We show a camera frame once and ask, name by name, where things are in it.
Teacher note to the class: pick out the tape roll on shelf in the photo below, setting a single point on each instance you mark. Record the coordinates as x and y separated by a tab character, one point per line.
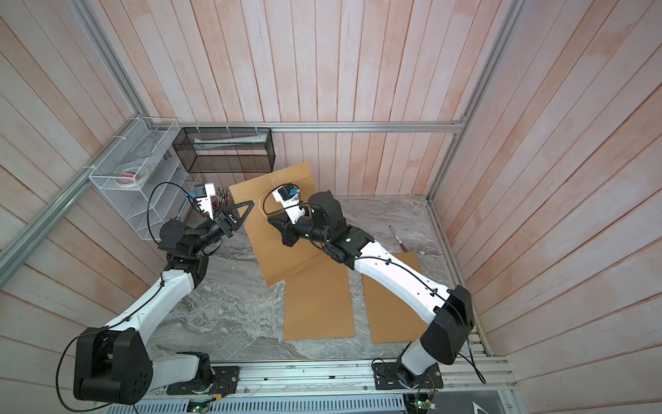
127	178

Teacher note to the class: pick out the black mesh wall basket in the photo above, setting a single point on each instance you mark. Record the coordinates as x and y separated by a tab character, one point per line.
225	150

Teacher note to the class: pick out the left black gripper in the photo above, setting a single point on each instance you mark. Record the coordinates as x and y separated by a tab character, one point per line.
228	222

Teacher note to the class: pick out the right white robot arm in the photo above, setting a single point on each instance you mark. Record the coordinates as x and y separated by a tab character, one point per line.
318	242

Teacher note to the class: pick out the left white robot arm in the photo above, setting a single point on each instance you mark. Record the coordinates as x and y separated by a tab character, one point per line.
112	364

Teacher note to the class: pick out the horizontal aluminium wall rail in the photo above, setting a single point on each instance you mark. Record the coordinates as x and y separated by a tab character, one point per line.
330	127

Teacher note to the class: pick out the red metal pencil bucket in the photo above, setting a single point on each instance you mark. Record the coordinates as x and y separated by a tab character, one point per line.
222	197

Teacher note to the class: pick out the brown kraft file bag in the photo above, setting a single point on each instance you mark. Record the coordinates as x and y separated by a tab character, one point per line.
276	233

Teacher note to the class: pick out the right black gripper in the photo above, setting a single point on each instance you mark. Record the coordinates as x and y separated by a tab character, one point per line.
288	230

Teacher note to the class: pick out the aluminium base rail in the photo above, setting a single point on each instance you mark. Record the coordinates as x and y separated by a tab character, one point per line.
351	377

